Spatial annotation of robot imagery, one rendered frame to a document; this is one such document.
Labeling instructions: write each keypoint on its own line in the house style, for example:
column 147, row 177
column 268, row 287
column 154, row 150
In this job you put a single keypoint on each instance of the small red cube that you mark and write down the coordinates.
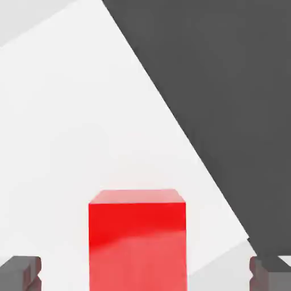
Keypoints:
column 137, row 245

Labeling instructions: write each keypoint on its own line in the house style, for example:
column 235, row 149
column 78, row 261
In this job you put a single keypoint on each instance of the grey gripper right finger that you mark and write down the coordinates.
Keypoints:
column 272, row 280

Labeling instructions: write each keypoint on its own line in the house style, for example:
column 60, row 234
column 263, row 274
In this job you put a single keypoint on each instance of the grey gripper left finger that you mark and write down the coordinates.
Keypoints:
column 16, row 275

